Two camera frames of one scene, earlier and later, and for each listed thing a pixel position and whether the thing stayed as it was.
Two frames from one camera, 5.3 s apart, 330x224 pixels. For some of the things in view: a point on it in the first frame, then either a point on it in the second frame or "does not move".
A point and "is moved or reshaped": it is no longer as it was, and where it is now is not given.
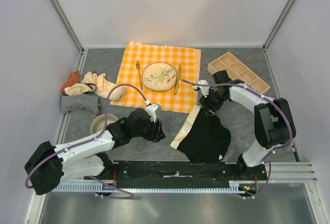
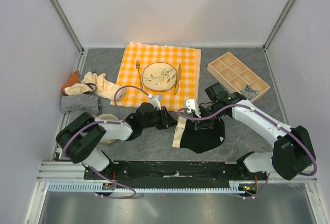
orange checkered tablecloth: (182, 97) does not move
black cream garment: (202, 137) is moved or reshaped
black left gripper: (154, 136) -> (166, 119)
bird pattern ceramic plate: (159, 76) does not move
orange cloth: (72, 79) does not move
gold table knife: (178, 78) does not move
